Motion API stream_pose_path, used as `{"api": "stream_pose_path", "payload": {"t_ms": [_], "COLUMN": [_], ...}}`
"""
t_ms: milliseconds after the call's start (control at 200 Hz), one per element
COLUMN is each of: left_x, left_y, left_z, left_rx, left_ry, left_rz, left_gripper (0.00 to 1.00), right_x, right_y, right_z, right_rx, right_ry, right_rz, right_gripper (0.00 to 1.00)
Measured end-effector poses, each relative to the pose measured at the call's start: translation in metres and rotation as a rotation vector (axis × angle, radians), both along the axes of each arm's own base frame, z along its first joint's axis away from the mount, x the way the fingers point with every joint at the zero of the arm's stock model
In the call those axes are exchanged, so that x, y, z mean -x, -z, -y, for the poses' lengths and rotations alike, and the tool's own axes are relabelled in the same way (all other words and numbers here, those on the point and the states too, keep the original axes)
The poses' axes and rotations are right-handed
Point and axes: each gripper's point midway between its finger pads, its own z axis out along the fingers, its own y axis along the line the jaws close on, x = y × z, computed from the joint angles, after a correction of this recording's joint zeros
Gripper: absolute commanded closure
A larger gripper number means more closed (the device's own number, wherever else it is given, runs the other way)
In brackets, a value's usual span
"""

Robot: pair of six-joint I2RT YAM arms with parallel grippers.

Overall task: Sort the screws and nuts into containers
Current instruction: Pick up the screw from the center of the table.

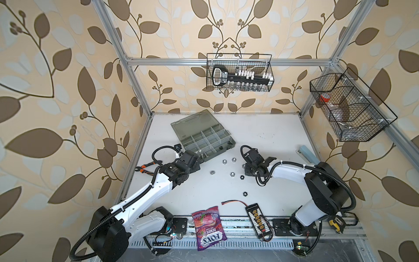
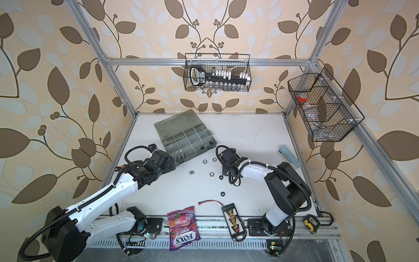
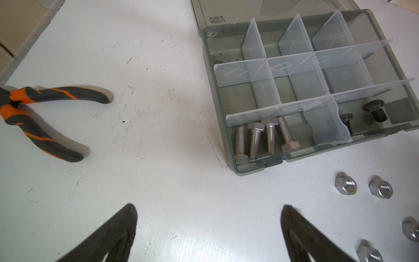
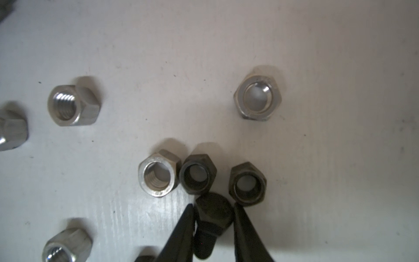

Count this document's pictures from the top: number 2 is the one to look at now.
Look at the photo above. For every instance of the black wire basket right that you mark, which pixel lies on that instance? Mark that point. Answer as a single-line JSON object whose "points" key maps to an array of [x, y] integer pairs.
{"points": [[329, 114]]}

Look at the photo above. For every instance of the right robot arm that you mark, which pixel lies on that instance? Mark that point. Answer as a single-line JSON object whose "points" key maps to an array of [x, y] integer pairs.
{"points": [[289, 191]]}

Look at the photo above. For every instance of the black parallel charging board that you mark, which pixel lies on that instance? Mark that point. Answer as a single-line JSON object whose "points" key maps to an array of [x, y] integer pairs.
{"points": [[235, 223]]}

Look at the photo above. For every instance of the red item in basket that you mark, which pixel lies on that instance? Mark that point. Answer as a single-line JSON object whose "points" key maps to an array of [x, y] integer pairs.
{"points": [[302, 98]]}

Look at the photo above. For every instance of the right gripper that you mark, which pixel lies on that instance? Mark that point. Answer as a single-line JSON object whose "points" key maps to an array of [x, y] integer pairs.
{"points": [[224, 171]]}

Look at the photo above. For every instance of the black wire basket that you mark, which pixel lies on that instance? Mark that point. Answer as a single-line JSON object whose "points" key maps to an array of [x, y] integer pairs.
{"points": [[329, 114], [235, 62]]}

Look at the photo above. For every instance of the black wire basket centre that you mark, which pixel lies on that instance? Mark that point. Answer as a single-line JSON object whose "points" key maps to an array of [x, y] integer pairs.
{"points": [[235, 62]]}

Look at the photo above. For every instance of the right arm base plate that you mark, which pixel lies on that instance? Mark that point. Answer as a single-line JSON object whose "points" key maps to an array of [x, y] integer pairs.
{"points": [[258, 228]]}

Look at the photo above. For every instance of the red black wire lead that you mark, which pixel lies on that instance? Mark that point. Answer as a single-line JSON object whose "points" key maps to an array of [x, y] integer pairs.
{"points": [[211, 201]]}

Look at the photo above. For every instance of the purple Fox's candy bag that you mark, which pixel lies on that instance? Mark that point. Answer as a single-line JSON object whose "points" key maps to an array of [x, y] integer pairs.
{"points": [[182, 228]]}

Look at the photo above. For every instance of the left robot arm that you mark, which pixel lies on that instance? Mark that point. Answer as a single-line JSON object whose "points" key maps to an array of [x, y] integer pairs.
{"points": [[68, 232]]}

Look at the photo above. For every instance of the light blue sharpening block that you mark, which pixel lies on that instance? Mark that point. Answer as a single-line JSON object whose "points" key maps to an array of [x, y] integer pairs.
{"points": [[289, 156]]}

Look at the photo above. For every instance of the yellow tape measure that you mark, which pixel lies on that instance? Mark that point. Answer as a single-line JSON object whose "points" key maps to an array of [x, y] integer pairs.
{"points": [[311, 223]]}

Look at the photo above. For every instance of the socket set with ratchet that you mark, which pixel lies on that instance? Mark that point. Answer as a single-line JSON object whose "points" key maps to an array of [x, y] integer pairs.
{"points": [[218, 78]]}

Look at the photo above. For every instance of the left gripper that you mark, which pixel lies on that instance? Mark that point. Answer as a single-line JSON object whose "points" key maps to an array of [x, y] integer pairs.
{"points": [[168, 168]]}

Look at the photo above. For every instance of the grey plastic organizer box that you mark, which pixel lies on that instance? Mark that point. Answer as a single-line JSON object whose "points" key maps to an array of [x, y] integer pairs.
{"points": [[184, 136]]}

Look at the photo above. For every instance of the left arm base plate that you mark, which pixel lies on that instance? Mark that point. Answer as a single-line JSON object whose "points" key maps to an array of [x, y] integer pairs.
{"points": [[154, 226]]}

